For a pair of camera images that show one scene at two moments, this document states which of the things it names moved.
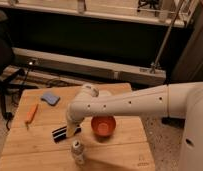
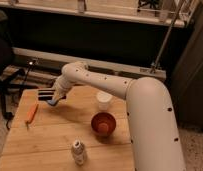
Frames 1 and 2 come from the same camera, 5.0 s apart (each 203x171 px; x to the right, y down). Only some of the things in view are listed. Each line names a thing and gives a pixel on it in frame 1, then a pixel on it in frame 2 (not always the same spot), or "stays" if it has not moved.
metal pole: [153, 67] stays
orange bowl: [103, 125] stays
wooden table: [30, 146] stays
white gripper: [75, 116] to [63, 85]
